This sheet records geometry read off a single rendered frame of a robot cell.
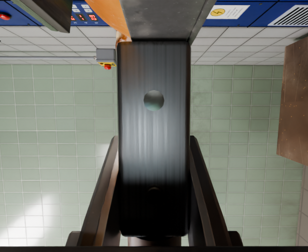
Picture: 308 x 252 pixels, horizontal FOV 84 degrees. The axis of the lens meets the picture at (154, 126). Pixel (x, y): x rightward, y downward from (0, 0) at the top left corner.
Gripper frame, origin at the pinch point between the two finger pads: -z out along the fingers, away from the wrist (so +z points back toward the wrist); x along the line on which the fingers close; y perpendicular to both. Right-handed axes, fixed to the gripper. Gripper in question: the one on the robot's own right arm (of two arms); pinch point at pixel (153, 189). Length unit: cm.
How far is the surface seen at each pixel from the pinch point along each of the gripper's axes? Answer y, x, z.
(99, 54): 22, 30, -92
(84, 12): -1, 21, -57
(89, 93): 57, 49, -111
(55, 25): -1.2, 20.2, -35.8
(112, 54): 22, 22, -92
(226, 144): 90, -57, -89
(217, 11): -1, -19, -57
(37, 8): -4.5, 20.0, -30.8
